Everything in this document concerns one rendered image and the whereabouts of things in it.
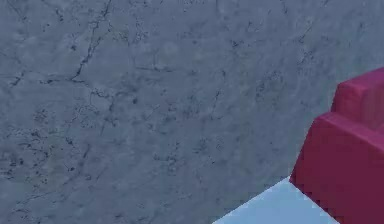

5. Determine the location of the red sofa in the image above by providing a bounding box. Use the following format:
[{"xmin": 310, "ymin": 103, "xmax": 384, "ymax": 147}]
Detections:
[{"xmin": 289, "ymin": 67, "xmax": 384, "ymax": 224}]

